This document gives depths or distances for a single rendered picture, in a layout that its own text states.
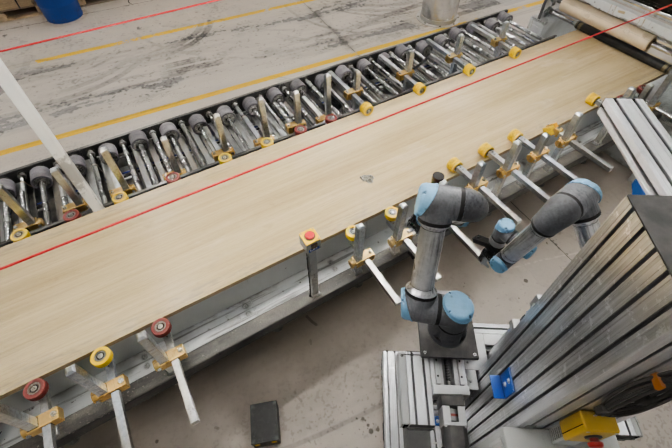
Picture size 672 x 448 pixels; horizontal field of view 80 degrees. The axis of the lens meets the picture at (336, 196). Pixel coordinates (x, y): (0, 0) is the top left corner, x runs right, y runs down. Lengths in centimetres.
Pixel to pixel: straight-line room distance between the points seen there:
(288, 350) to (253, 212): 100
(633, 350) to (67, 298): 211
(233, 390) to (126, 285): 100
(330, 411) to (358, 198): 127
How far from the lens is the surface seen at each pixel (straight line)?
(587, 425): 134
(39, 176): 301
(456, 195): 136
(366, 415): 268
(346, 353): 277
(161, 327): 200
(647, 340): 94
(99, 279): 226
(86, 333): 214
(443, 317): 156
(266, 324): 211
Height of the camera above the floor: 262
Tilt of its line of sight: 49 degrees down
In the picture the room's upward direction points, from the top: straight up
